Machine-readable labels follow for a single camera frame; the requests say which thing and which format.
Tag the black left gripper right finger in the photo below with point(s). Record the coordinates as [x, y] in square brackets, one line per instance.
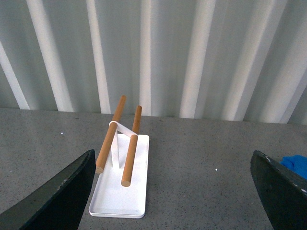
[283, 193]

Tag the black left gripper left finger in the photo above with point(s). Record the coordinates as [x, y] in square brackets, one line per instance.
[59, 203]

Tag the blue microfiber cloth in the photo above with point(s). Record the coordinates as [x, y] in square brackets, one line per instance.
[297, 164]

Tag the white towel rack stand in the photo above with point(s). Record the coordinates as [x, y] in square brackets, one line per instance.
[122, 166]

